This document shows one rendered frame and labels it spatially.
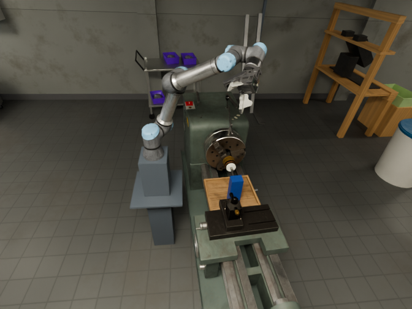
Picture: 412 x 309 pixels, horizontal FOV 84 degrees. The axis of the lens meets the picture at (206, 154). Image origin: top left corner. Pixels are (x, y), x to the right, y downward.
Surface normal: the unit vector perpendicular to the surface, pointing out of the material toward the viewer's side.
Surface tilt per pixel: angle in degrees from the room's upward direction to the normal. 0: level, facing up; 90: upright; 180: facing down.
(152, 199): 0
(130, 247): 0
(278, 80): 90
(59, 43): 90
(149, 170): 90
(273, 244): 0
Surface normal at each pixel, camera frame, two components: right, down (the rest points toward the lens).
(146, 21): 0.09, 0.64
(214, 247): 0.04, -0.77
